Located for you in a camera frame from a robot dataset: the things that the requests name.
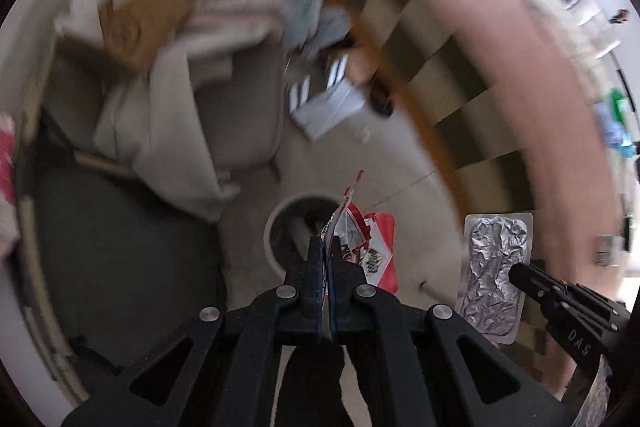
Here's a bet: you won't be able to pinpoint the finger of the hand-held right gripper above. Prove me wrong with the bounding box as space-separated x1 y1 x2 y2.
507 263 623 324

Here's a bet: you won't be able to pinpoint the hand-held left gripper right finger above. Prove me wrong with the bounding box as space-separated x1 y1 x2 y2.
330 251 577 427

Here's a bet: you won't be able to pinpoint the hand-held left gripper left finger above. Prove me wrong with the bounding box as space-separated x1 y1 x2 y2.
60 234 331 427

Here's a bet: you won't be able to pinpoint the silver foil blister pack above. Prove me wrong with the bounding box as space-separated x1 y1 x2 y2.
454 213 535 346

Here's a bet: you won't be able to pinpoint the red white snack wrapper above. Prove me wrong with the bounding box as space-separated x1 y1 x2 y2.
320 169 399 295

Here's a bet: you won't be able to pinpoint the white round waste bin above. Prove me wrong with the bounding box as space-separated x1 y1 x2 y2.
263 193 347 279

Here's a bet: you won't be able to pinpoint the white patterned cloth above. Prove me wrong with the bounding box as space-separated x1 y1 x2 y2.
574 353 614 427

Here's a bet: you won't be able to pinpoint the person's dark trousers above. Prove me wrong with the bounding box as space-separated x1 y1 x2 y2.
280 346 373 427

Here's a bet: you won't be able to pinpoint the white envelope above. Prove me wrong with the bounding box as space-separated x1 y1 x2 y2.
290 79 367 140

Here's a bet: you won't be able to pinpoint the white striped box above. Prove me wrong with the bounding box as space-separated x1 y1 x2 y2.
324 53 351 88
286 76 312 114

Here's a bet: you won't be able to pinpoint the grey chair with cloths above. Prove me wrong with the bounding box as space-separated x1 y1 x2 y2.
94 42 242 224

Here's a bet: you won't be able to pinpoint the table with pink tablecloth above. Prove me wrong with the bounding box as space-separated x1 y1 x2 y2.
327 0 628 403

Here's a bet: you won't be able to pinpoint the clear plastic bag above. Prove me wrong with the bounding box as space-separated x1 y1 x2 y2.
284 0 352 60

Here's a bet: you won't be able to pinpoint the striped beige cloth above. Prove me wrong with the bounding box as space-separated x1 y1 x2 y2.
187 0 282 60

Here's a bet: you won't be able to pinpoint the brown cardboard box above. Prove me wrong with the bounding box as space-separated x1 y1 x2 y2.
96 0 195 74

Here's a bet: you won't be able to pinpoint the pink floral paper bag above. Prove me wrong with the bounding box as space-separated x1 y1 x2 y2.
0 111 22 258

